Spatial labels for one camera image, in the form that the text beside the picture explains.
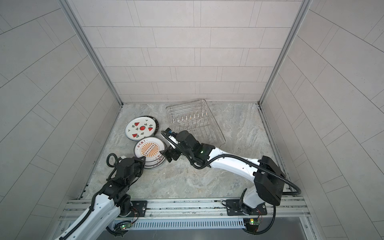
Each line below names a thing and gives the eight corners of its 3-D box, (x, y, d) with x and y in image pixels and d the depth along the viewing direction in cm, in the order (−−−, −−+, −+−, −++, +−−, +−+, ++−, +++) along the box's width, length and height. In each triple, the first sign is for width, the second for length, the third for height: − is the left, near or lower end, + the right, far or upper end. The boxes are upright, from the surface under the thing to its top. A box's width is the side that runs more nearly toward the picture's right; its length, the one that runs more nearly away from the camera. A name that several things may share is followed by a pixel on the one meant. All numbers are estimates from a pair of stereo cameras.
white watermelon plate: (123, 140, 96) (121, 138, 94) (131, 119, 108) (129, 116, 105) (153, 140, 97) (151, 138, 94) (157, 119, 108) (156, 116, 105)
